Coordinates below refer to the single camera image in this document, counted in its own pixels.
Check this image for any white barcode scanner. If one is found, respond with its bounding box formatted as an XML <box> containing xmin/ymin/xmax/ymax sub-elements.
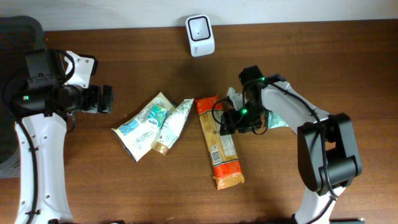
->
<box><xmin>185</xmin><ymin>15</ymin><xmax>215</xmax><ymax>57</ymax></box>

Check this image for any cream snack bag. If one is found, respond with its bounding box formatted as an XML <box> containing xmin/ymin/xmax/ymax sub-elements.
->
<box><xmin>111</xmin><ymin>92</ymin><xmax>175</xmax><ymax>162</ymax></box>

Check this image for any orange spaghetti packet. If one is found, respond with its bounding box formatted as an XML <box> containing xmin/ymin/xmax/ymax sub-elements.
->
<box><xmin>194</xmin><ymin>95</ymin><xmax>245</xmax><ymax>190</ymax></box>

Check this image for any teal wet wipes pack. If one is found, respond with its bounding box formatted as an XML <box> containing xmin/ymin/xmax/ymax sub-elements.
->
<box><xmin>267</xmin><ymin>111</ymin><xmax>289</xmax><ymax>129</ymax></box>

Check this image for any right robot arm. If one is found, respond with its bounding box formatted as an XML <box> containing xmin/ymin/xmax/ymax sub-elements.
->
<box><xmin>217</xmin><ymin>65</ymin><xmax>363</xmax><ymax>223</ymax></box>

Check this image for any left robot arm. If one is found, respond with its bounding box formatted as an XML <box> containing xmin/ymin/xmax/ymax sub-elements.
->
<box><xmin>7</xmin><ymin>49</ymin><xmax>113</xmax><ymax>223</ymax></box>

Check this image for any black cable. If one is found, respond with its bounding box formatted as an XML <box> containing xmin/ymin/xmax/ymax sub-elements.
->
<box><xmin>2</xmin><ymin>74</ymin><xmax>40</xmax><ymax>224</ymax></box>
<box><xmin>211</xmin><ymin>79</ymin><xmax>271</xmax><ymax>136</ymax></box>

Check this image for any grey plastic basket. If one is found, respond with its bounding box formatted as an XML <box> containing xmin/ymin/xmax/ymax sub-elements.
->
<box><xmin>1</xmin><ymin>16</ymin><xmax>44</xmax><ymax>179</ymax></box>

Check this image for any left black cable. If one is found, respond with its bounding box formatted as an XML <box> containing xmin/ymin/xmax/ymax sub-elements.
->
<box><xmin>2</xmin><ymin>74</ymin><xmax>40</xmax><ymax>224</ymax></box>

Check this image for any right black cable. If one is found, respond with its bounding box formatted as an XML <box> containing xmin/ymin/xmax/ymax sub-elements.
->
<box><xmin>211</xmin><ymin>79</ymin><xmax>271</xmax><ymax>136</ymax></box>

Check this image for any white shampoo tube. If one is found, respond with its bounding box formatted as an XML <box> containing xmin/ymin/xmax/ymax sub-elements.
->
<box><xmin>152</xmin><ymin>98</ymin><xmax>194</xmax><ymax>156</ymax></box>

